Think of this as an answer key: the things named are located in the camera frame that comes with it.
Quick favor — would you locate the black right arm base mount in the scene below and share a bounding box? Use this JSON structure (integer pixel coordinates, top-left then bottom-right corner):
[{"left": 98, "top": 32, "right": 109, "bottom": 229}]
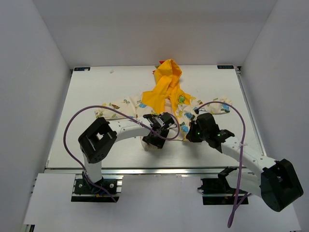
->
[{"left": 196, "top": 167, "right": 237, "bottom": 206}]

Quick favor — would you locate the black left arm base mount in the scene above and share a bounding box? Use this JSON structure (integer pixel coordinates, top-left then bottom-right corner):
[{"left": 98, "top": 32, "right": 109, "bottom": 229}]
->
[{"left": 71, "top": 175, "right": 121, "bottom": 203}]

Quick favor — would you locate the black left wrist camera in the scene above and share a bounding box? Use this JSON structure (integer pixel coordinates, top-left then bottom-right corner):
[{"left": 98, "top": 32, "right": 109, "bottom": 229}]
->
[{"left": 143, "top": 112, "right": 176, "bottom": 130}]

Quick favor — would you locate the dark blue corner label right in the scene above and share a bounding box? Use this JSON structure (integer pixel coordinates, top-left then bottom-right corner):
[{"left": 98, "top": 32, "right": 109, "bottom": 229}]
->
[{"left": 217, "top": 65, "right": 234, "bottom": 70}]

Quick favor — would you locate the dark blue corner label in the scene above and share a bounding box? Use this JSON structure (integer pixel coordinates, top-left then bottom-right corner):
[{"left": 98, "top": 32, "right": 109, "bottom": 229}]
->
[
  {"left": 74, "top": 67, "right": 90, "bottom": 72},
  {"left": 217, "top": 65, "right": 234, "bottom": 70}
]

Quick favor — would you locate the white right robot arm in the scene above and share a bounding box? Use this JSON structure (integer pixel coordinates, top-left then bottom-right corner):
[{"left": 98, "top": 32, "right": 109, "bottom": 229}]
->
[{"left": 186, "top": 113, "right": 304, "bottom": 212}]

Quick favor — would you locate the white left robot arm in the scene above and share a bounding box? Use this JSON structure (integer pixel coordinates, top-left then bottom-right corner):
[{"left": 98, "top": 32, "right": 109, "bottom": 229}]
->
[{"left": 78, "top": 113, "right": 174, "bottom": 193}]

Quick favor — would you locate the aluminium right side rail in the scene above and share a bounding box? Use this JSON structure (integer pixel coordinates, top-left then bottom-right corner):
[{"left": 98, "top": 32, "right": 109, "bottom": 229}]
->
[{"left": 234, "top": 66, "right": 267, "bottom": 156}]

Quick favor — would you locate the yellow dinosaur print kids jacket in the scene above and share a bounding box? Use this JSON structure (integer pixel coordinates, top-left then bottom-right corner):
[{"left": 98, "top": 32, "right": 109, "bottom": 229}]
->
[{"left": 94, "top": 58, "right": 233, "bottom": 151}]

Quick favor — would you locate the dark blue corner label left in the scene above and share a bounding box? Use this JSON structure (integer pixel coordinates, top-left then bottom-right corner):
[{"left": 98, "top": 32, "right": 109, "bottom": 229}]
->
[{"left": 74, "top": 67, "right": 90, "bottom": 72}]

